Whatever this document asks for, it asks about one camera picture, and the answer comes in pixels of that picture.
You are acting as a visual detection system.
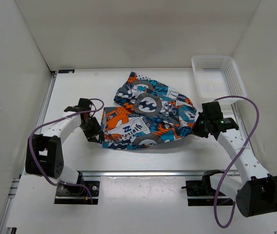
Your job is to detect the colourful patterned shorts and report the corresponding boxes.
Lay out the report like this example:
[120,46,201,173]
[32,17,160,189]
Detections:
[101,72,197,150]

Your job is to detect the white plastic mesh basket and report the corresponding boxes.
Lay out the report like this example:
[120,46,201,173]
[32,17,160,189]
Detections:
[191,55,247,105]

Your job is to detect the small dark label sticker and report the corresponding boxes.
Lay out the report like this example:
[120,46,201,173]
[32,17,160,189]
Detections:
[58,69,75,74]

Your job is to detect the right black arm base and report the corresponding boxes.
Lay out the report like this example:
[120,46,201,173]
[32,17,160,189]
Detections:
[182,180,234,207]

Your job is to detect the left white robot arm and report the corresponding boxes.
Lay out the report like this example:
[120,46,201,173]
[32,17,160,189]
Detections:
[25,98,104,195]

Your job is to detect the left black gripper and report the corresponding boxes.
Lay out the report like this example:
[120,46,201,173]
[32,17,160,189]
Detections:
[79,117,104,143]

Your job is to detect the aluminium front rail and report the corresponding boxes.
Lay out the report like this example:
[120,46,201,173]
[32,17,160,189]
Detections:
[26,170,241,178]

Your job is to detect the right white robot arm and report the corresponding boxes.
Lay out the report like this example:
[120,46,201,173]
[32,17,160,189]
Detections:
[193,101,277,217]

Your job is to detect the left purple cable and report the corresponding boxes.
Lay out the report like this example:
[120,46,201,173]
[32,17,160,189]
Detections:
[30,98,105,204]

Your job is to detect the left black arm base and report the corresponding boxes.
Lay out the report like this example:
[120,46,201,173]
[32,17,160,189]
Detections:
[54,180,100,205]

